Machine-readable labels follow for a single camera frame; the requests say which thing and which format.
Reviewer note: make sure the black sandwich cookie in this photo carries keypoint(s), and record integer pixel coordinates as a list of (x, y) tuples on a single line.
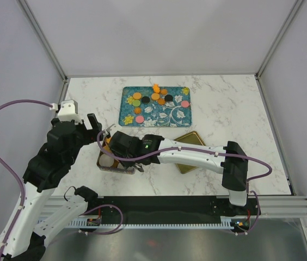
[(168, 98), (145, 100)]

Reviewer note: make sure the orange fish cookie on tray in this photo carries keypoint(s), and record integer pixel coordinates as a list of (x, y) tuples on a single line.
[(156, 88)]

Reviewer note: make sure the gold tin lid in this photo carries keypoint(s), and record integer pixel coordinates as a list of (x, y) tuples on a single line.
[(190, 138)]

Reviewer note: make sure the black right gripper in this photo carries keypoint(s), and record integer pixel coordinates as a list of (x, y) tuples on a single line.
[(127, 164)]

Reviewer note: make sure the square cookie tin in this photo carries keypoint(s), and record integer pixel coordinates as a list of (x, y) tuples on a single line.
[(117, 167)]

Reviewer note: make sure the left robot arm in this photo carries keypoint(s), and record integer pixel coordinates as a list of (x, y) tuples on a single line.
[(28, 239)]

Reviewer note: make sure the pink cookie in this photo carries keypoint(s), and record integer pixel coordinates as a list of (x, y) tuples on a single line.
[(185, 104), (139, 119)]

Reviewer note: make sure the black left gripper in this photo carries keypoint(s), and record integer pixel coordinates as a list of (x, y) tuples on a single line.
[(91, 134)]

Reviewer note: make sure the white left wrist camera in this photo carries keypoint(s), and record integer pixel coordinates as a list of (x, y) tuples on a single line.
[(67, 111)]

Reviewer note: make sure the orange fish cookie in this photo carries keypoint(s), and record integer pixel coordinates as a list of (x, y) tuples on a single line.
[(156, 88), (106, 144)]

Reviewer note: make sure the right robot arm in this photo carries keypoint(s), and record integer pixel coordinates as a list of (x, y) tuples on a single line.
[(230, 161)]

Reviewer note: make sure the white paper cup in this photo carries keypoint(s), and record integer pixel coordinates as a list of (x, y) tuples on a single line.
[(106, 161)]

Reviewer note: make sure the teal floral tray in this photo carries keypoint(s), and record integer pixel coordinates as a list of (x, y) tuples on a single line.
[(157, 113)]

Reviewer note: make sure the orange round cookie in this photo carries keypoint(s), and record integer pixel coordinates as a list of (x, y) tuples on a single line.
[(137, 96), (155, 96)]

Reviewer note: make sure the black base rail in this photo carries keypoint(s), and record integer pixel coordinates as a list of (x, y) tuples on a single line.
[(169, 210)]

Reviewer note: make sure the green cookie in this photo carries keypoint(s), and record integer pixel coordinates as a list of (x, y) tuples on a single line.
[(136, 103)]

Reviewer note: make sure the orange flower cookie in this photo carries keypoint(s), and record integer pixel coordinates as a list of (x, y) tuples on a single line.
[(137, 110)]

